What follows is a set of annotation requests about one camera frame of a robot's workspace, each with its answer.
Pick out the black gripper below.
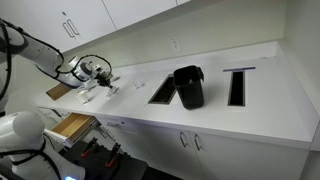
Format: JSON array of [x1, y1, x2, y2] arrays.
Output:
[[94, 71, 115, 89]]

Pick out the white paper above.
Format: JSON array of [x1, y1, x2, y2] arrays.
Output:
[[106, 85, 121, 98]]

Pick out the white paper cup green stripe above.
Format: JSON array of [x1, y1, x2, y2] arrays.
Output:
[[75, 90, 90, 105]]

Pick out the wooden drawer white front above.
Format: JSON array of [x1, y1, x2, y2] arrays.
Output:
[[43, 112, 101, 148]]

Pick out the small white packet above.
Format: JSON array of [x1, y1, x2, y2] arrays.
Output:
[[132, 79, 146, 90]]

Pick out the wooden cutting board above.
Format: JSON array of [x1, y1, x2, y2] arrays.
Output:
[[45, 82, 73, 101]]

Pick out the wide rectangular counter opening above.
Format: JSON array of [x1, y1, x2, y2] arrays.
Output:
[[147, 73, 180, 106]]

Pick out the black orange bar clamp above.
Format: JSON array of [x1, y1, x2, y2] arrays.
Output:
[[105, 142, 122, 168], [80, 136, 100, 160]]

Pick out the black plastic trash bin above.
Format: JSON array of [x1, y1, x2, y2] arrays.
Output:
[[173, 65, 206, 111]]

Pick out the white base cabinets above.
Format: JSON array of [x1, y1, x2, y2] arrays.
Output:
[[34, 105, 312, 180]]

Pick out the black robot mounting cart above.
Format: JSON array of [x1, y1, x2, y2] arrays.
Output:
[[58, 139, 149, 180]]

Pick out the narrow rectangular counter opening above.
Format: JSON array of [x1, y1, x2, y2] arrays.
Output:
[[227, 70, 247, 108]]

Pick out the blue tape strip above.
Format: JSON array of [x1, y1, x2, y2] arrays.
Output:
[[222, 66, 257, 73]]

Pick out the white wall outlet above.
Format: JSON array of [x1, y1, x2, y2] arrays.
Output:
[[169, 36, 182, 52], [120, 50, 130, 62]]

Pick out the metal cabinet door handle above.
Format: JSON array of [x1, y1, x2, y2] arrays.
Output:
[[67, 18, 81, 37], [193, 133, 203, 152], [96, 125, 116, 141], [179, 131, 190, 149], [62, 21, 76, 40]]

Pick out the white wall cabinets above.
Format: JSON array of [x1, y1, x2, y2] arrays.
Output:
[[0, 0, 193, 64]]

